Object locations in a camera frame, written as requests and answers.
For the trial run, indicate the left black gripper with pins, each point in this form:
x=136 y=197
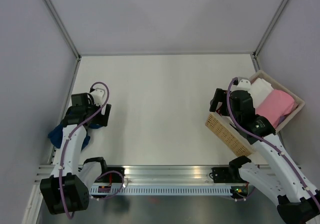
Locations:
x=101 y=119

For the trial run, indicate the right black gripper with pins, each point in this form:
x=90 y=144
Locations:
x=220 y=95

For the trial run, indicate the blue t shirt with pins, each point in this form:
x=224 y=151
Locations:
x=56 y=136

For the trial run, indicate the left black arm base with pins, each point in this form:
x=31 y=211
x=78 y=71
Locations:
x=114 y=175

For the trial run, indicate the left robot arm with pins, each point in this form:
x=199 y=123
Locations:
x=66 y=190

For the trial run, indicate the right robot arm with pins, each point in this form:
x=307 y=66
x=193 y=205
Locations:
x=297 y=200

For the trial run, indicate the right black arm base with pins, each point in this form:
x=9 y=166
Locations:
x=221 y=175

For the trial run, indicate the white rolled t shirt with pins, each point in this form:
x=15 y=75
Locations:
x=259 y=90

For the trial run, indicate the wicker basket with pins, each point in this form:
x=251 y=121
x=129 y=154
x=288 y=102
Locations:
x=223 y=128

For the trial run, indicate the pink rolled t shirt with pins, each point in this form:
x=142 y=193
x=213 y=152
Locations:
x=276 y=105

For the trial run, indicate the purple rolled t shirt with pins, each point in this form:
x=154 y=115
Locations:
x=281 y=119

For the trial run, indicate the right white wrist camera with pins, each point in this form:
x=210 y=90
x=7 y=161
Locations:
x=243 y=84

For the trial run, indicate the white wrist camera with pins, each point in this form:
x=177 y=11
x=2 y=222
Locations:
x=98 y=95
x=243 y=84

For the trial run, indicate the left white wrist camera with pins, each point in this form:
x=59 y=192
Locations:
x=98 y=95

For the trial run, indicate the aluminium frame rail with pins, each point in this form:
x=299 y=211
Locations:
x=167 y=174

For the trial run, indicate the white slotted cable duct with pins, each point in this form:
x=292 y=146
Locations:
x=152 y=190

